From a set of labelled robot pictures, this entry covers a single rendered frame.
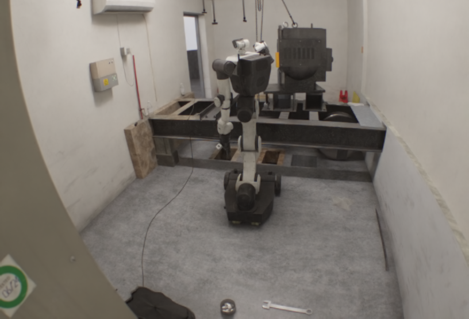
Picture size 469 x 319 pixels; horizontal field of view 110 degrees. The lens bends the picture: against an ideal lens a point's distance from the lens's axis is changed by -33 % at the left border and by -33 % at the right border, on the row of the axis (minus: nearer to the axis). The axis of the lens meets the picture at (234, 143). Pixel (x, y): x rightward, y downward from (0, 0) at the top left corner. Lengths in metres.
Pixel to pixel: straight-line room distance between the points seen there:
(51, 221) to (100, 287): 0.12
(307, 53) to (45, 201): 2.58
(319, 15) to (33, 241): 5.10
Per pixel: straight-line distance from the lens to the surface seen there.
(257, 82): 1.82
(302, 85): 2.83
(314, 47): 2.67
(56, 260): 0.28
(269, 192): 2.27
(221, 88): 1.79
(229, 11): 5.36
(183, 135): 2.97
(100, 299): 0.35
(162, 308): 1.60
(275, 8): 5.16
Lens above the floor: 1.53
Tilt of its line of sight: 25 degrees down
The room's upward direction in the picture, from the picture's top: 4 degrees counter-clockwise
